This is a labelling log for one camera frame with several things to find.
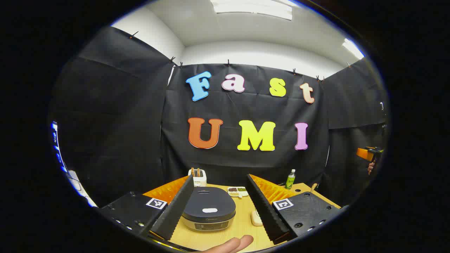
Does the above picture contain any white toaster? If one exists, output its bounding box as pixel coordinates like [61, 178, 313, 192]
[188, 169, 207, 187]

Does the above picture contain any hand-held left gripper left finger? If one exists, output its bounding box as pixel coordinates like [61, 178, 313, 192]
[99, 175, 195, 241]

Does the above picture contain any white divided bean dish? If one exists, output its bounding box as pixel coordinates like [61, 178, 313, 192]
[227, 187, 249, 198]

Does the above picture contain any green drink bottle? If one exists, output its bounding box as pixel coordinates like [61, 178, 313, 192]
[285, 169, 296, 190]

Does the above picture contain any black backdrop cloth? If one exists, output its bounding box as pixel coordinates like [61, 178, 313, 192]
[49, 25, 389, 208]

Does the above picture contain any large ceiling light panel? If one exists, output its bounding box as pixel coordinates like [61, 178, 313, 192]
[210, 0, 293, 20]

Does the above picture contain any dark grey rice cooker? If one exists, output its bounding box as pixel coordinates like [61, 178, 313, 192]
[181, 187, 237, 232]

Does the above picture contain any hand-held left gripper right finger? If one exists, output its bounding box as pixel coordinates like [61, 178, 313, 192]
[246, 174, 348, 245]

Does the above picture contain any white side desk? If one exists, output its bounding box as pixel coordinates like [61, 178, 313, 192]
[67, 170, 98, 208]

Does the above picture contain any computer monitor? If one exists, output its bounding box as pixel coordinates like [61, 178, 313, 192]
[51, 121, 67, 173]

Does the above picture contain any small ceiling light panel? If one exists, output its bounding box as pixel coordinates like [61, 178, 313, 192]
[343, 38, 365, 59]

